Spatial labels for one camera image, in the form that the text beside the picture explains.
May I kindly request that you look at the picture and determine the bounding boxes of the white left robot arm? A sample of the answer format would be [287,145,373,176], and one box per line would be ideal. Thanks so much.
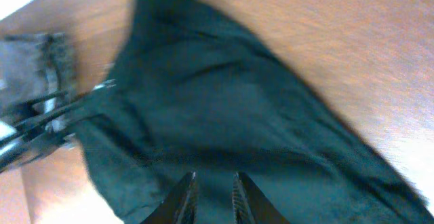
[1,98,83,172]

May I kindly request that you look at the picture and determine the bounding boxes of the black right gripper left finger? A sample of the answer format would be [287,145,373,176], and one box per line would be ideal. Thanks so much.
[140,172,197,224]

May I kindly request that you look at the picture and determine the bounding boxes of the folded grey shorts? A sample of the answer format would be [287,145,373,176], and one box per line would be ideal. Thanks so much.
[1,33,77,129]

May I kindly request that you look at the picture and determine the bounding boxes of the black shorts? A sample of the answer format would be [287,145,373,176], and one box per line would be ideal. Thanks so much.
[71,0,433,223]

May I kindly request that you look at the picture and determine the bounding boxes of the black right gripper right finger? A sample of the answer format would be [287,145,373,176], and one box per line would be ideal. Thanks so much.
[232,172,290,224]

